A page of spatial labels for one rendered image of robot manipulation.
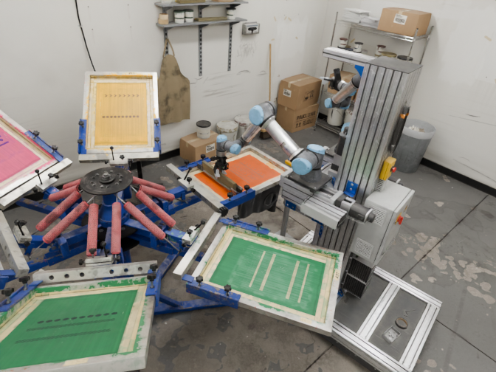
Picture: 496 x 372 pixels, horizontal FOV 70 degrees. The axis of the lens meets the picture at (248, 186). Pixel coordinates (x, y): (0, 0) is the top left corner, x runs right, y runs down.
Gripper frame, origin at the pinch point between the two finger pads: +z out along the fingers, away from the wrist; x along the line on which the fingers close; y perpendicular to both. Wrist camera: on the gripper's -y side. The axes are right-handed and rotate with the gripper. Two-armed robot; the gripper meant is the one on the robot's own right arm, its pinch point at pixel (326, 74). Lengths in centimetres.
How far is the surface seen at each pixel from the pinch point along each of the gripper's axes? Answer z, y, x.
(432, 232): -61, 186, 118
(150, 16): 185, -28, -104
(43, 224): -56, 25, -228
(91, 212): -68, 17, -200
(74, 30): 160, -30, -183
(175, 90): 185, 59, -93
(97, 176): -43, 11, -192
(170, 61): 185, 23, -91
